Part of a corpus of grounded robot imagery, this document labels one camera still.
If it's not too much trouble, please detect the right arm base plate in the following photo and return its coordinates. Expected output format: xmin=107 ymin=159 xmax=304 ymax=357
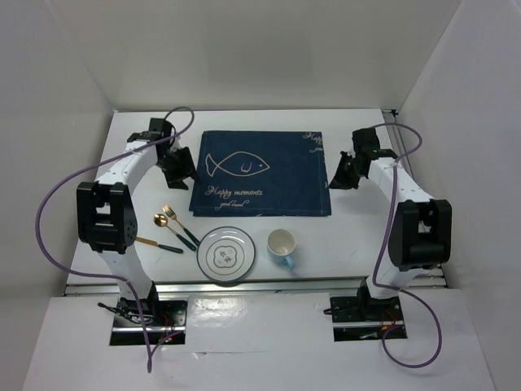
xmin=323 ymin=289 xmax=408 ymax=342

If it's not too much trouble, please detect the gold spoon green handle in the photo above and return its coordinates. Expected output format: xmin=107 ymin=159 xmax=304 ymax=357
xmin=153 ymin=213 xmax=196 ymax=251

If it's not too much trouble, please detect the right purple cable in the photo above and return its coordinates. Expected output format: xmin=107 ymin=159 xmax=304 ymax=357
xmin=372 ymin=121 xmax=443 ymax=369

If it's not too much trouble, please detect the white plate green rim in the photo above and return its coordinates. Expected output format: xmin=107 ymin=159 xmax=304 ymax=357
xmin=196 ymin=226 xmax=257 ymax=284

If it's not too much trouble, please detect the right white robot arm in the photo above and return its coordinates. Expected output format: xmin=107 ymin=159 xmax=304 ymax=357
xmin=329 ymin=127 xmax=452 ymax=319

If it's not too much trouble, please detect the aluminium front rail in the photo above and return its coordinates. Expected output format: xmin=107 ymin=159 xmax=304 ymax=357
xmin=64 ymin=269 xmax=448 ymax=297

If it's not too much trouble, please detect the purple cable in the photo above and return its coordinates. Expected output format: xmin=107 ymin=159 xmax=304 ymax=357
xmin=35 ymin=106 xmax=195 ymax=374
xmin=372 ymin=121 xmax=443 ymax=369

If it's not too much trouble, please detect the white and blue mug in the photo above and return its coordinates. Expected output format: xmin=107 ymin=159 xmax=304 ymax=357
xmin=267 ymin=229 xmax=296 ymax=270

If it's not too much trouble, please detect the dark blue fish placemat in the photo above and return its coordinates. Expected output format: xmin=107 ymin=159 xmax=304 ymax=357
xmin=189 ymin=130 xmax=331 ymax=217

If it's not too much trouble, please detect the aluminium right side rail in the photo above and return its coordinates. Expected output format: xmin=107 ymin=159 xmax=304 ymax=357
xmin=379 ymin=109 xmax=452 ymax=287

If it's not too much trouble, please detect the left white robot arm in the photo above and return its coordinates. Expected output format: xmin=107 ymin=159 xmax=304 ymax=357
xmin=77 ymin=118 xmax=198 ymax=325

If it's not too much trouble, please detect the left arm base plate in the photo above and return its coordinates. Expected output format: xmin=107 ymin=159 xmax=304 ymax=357
xmin=98 ymin=300 xmax=188 ymax=346

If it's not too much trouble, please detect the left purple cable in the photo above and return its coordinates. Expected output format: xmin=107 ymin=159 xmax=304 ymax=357
xmin=35 ymin=106 xmax=195 ymax=374

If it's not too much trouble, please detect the gold knife green handle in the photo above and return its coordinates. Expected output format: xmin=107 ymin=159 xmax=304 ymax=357
xmin=135 ymin=236 xmax=184 ymax=254

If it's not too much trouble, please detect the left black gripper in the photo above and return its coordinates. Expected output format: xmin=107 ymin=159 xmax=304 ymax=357
xmin=155 ymin=146 xmax=201 ymax=191

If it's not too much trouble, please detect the gold fork green handle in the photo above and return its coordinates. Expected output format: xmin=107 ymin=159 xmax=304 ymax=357
xmin=162 ymin=204 xmax=200 ymax=247

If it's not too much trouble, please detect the aluminium rail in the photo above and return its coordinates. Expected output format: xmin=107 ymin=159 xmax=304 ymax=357
xmin=64 ymin=269 xmax=448 ymax=297
xmin=379 ymin=109 xmax=452 ymax=287

